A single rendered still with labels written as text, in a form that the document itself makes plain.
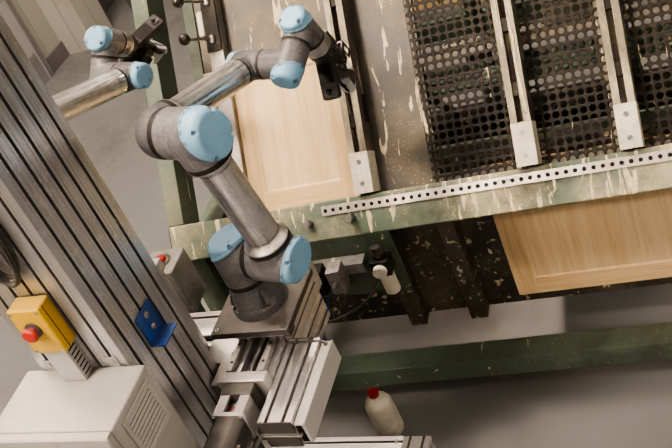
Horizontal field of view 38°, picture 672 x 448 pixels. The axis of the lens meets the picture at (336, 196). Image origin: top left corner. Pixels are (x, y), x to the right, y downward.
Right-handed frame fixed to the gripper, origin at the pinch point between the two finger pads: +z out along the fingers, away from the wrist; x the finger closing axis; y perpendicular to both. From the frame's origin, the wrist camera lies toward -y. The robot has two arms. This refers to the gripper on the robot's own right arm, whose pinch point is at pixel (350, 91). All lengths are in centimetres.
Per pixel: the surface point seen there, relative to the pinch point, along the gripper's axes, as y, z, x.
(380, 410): -65, 98, 29
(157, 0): 55, 11, 79
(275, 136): 8, 32, 41
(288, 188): -7, 39, 39
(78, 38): 256, 269, 361
